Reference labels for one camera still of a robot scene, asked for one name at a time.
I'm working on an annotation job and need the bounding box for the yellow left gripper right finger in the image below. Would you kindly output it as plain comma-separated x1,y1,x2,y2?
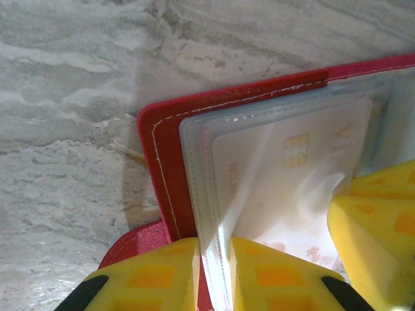
231,236,374,311

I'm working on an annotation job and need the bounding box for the white chip card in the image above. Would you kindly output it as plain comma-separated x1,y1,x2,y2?
210,97,374,247

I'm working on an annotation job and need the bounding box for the red card holder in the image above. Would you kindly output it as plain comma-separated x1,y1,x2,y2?
97,53,415,311

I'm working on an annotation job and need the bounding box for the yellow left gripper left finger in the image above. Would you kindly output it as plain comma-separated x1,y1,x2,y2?
53,238,199,311

